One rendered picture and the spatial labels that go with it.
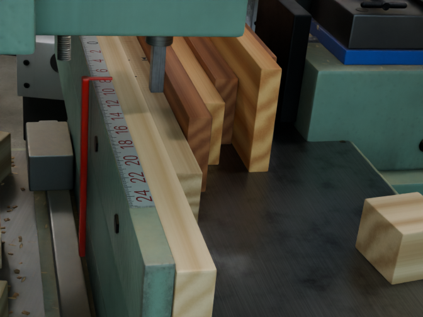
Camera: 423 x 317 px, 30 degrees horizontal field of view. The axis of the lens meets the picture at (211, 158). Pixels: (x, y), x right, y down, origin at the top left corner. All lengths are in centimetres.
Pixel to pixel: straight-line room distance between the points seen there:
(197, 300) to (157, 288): 2
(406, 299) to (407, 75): 23
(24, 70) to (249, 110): 69
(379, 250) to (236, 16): 17
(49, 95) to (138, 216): 83
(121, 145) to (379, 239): 16
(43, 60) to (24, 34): 74
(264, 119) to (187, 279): 21
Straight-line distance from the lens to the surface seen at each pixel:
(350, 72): 61
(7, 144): 74
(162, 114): 54
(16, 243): 66
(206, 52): 63
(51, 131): 73
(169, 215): 41
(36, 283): 61
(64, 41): 59
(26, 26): 46
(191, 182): 47
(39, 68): 120
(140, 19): 50
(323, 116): 62
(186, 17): 51
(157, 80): 55
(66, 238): 63
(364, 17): 62
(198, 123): 51
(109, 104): 52
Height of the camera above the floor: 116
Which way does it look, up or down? 27 degrees down
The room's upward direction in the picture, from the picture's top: 6 degrees clockwise
